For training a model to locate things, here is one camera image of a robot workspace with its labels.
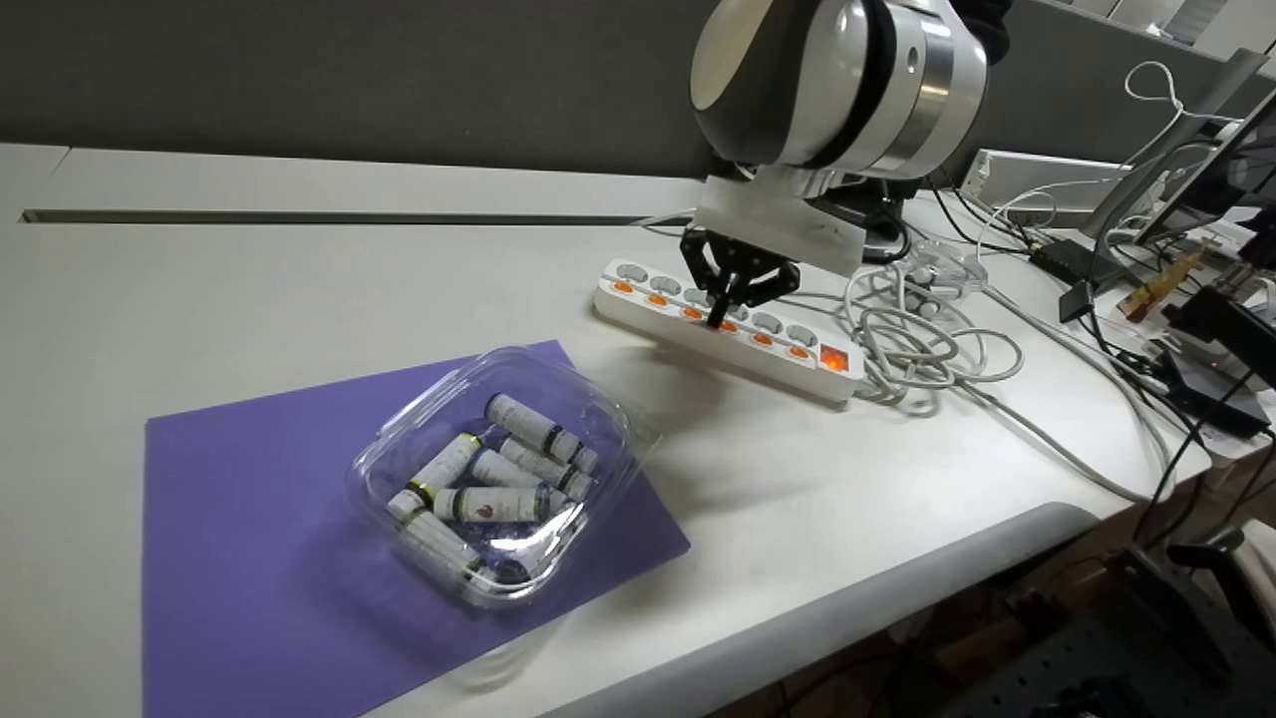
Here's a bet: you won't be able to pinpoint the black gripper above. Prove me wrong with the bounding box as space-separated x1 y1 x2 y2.
680 229 803 331

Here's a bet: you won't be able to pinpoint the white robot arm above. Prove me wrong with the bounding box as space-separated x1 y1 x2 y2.
682 0 1013 327

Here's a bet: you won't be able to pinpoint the white power strip orange switches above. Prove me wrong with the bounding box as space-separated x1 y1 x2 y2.
590 261 868 407

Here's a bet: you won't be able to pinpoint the white tube black band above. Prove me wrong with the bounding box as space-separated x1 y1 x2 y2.
388 491 491 589
407 436 484 498
471 452 539 488
487 395 583 464
499 439 596 498

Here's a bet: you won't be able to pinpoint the clear plastic tray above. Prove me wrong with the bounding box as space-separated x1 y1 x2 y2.
353 343 640 612

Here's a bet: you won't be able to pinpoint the grey equipment box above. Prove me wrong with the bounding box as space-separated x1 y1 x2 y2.
959 148 1127 220

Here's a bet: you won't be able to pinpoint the purple paper mat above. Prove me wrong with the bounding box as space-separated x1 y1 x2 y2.
145 361 691 718

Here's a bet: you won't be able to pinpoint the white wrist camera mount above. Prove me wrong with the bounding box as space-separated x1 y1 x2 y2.
694 177 867 277

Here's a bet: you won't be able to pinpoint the white power cable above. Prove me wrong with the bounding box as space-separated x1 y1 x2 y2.
641 210 1202 512

